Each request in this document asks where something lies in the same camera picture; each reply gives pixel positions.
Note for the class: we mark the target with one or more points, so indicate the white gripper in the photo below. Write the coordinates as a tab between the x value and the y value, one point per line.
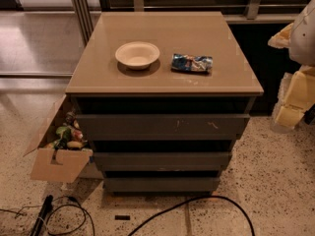
303	38

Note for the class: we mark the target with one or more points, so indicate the grey drawer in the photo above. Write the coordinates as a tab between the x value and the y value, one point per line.
161	161
129	185
162	127

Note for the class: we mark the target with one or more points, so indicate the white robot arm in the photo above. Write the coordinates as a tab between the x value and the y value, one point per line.
301	50

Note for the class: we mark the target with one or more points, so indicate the grey drawer cabinet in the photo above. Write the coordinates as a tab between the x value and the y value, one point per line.
102	85

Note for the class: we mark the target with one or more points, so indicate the open cardboard box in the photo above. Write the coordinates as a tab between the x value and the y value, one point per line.
52	165

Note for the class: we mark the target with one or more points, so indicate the blue crumpled snack bag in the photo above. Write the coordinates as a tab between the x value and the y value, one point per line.
191	64

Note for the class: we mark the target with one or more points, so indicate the white paper bowl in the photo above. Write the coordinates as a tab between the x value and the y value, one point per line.
137	55

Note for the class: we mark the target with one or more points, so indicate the small black floor tape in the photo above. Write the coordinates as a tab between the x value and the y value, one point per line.
122	217

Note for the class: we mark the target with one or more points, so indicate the colourful toys in box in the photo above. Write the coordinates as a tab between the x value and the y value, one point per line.
69	135

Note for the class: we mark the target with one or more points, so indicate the black cylindrical tool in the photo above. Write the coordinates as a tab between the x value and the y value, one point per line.
44	211

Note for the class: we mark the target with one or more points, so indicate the metal window frame post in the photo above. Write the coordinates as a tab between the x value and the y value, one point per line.
82	11

